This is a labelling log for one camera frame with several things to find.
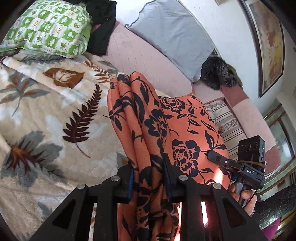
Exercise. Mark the window frame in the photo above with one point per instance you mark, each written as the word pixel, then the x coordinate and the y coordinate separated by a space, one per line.
pixel 284 136

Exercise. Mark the dark furry item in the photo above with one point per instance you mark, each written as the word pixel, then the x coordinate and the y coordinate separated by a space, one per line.
pixel 216 73

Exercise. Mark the striped beige pillow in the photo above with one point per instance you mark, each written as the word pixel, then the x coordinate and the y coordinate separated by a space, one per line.
pixel 228 126

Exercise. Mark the black camera box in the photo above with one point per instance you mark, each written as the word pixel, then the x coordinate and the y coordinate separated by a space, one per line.
pixel 252 151

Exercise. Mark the framed wall picture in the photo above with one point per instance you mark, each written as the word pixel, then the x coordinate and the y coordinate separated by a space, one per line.
pixel 269 43

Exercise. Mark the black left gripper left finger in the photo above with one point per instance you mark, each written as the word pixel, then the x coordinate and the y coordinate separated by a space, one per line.
pixel 88 209

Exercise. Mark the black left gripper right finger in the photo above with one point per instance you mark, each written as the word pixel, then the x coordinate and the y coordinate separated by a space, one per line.
pixel 209 212

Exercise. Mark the green white patterned pillow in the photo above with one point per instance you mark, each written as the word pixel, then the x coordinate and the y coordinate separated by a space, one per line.
pixel 51 27

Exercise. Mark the grey pillow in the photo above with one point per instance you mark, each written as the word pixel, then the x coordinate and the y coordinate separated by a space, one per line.
pixel 174 31

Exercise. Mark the orange black floral garment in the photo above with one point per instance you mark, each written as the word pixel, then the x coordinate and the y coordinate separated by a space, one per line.
pixel 149 128

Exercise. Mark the cream leaf-pattern fleece blanket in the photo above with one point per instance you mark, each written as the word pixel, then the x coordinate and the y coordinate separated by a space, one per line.
pixel 56 133

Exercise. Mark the right hand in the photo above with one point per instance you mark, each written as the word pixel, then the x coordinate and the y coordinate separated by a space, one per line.
pixel 247 195

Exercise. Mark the black cloth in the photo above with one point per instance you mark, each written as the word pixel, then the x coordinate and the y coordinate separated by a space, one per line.
pixel 103 15

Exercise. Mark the pink bedsheet mattress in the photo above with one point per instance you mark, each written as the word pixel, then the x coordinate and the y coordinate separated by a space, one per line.
pixel 128 52

